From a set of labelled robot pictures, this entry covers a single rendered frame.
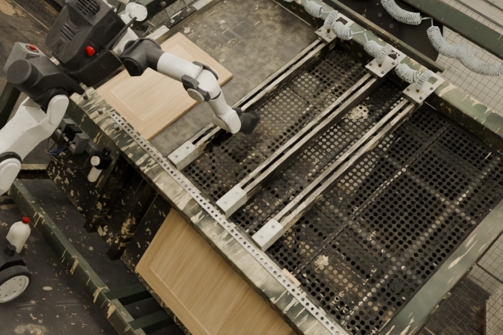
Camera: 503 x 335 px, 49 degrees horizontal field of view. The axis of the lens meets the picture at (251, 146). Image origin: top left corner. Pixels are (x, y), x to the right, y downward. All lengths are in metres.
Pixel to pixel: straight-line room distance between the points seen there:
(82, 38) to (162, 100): 0.67
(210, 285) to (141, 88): 1.04
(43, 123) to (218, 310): 1.15
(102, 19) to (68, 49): 0.19
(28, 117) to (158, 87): 0.70
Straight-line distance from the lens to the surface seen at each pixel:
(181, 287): 2.79
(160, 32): 3.08
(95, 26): 2.28
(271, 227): 2.31
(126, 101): 2.85
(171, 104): 2.78
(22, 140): 2.50
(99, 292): 2.85
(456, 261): 2.37
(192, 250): 2.72
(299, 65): 2.79
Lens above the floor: 1.86
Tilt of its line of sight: 16 degrees down
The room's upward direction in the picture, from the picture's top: 33 degrees clockwise
